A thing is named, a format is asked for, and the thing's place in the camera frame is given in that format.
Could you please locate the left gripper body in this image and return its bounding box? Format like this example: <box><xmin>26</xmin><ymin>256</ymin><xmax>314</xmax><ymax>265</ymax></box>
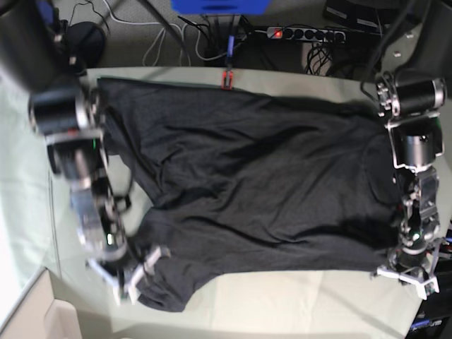
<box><xmin>371</xmin><ymin>238</ymin><xmax>446</xmax><ymax>287</ymax></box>

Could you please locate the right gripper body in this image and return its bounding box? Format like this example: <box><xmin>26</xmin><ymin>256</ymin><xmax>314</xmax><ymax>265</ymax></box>
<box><xmin>85</xmin><ymin>246</ymin><xmax>171</xmax><ymax>305</ymax></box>

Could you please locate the black t-shirt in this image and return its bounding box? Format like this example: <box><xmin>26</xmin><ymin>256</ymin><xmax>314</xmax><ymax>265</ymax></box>
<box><xmin>98</xmin><ymin>78</ymin><xmax>400</xmax><ymax>312</ymax></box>

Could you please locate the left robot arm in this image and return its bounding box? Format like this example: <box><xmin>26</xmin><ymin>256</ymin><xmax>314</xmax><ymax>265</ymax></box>
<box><xmin>362</xmin><ymin>1</ymin><xmax>451</xmax><ymax>299</ymax></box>

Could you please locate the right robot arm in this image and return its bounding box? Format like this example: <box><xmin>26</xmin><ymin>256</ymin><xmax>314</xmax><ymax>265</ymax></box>
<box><xmin>1</xmin><ymin>1</ymin><xmax>169</xmax><ymax>304</ymax></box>

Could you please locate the black equipment box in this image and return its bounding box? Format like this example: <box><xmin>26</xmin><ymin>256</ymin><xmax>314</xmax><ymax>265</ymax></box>
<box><xmin>405</xmin><ymin>259</ymin><xmax>451</xmax><ymax>339</ymax></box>

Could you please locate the cardboard box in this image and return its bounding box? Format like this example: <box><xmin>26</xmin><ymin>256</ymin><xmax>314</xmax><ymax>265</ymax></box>
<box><xmin>1</xmin><ymin>268</ymin><xmax>82</xmax><ymax>339</ymax></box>

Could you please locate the middle red black clamp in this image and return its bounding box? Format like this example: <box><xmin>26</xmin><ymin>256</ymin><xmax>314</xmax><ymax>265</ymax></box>
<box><xmin>221</xmin><ymin>69</ymin><xmax>234</xmax><ymax>90</ymax></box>

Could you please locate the black round bag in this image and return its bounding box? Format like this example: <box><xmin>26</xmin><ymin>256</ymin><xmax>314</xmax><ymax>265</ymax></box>
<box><xmin>66</xmin><ymin>21</ymin><xmax>107</xmax><ymax>73</ymax></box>

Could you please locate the black power strip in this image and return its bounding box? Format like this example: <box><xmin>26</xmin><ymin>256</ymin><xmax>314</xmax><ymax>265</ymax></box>
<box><xmin>266</xmin><ymin>26</ymin><xmax>347</xmax><ymax>44</ymax></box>

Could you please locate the blue box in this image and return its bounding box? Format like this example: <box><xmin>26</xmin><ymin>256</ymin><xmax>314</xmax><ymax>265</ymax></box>
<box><xmin>171</xmin><ymin>0</ymin><xmax>270</xmax><ymax>15</ymax></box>

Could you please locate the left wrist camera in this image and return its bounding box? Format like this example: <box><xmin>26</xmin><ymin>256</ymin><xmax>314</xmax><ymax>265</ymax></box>
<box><xmin>416</xmin><ymin>276</ymin><xmax>439</xmax><ymax>300</ymax></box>

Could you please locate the white cable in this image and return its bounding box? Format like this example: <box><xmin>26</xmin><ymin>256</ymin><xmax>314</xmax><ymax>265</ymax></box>
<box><xmin>102</xmin><ymin>0</ymin><xmax>227</xmax><ymax>68</ymax></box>

